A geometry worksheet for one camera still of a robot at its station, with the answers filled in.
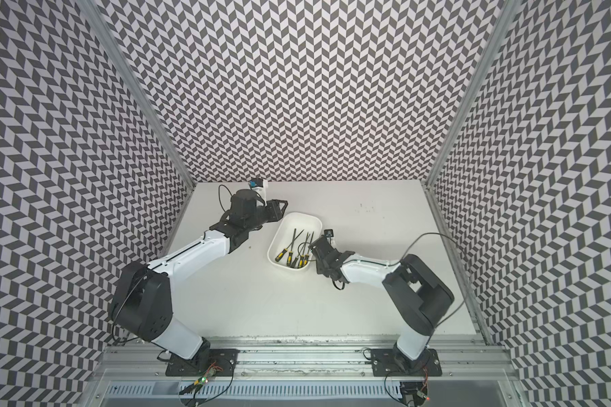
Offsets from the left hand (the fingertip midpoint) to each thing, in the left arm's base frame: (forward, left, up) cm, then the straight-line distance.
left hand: (284, 204), depth 86 cm
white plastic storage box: (-1, -2, -19) cm, 19 cm away
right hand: (-12, -15, -19) cm, 27 cm away
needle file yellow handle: (-10, +2, -18) cm, 21 cm away
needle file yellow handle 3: (-12, -5, -19) cm, 23 cm away
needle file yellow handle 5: (-13, -3, -18) cm, 22 cm away
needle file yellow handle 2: (-11, -1, -18) cm, 21 cm away
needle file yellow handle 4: (-11, -7, -19) cm, 23 cm away
